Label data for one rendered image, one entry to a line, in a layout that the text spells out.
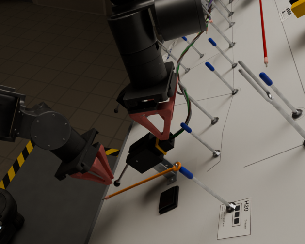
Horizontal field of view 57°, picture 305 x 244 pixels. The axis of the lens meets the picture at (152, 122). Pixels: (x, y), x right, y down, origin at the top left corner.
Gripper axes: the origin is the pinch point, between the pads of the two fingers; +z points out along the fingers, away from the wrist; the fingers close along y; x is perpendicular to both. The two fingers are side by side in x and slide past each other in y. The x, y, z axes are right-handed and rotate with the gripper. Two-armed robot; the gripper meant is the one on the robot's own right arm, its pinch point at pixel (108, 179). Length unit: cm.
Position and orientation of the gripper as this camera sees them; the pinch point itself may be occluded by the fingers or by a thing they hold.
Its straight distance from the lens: 58.6
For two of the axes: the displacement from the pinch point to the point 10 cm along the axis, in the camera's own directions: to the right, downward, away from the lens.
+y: 1.5, -6.3, 7.6
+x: -7.8, 4.0, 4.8
